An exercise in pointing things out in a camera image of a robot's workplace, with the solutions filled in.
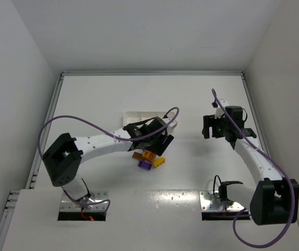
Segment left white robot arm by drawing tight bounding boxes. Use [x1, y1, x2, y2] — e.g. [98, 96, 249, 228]
[41, 116, 177, 208]

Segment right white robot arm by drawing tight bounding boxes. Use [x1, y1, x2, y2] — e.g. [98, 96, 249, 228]
[202, 106, 299, 225]

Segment orange curved lego brick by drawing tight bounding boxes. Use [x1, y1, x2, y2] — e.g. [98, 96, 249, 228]
[142, 150, 156, 163]

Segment yellow lego brick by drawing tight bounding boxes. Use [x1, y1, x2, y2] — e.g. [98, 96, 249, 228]
[153, 157, 166, 168]

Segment brown flat lego brick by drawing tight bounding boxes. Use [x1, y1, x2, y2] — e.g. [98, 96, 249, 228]
[132, 152, 144, 161]

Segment purple lego brick front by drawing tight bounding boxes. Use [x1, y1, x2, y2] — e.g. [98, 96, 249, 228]
[137, 161, 153, 170]

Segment white three-compartment tray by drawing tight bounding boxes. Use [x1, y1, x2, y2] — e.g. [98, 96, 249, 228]
[123, 111, 176, 126]

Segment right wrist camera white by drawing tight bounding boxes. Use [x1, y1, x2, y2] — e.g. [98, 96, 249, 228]
[212, 99, 229, 119]

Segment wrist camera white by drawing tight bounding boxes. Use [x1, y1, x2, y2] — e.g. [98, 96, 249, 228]
[163, 118, 178, 134]
[212, 99, 229, 119]

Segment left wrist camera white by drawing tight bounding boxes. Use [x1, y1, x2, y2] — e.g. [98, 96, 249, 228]
[163, 118, 178, 134]

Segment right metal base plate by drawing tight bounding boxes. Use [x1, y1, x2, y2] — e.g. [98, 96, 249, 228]
[199, 190, 243, 221]

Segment metal base plate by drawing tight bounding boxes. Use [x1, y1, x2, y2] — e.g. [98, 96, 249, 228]
[57, 191, 110, 221]
[199, 190, 243, 221]

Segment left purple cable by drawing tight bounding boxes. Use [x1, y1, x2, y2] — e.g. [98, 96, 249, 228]
[38, 106, 180, 212]

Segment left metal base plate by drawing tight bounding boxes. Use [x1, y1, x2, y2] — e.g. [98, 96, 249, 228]
[57, 191, 110, 221]

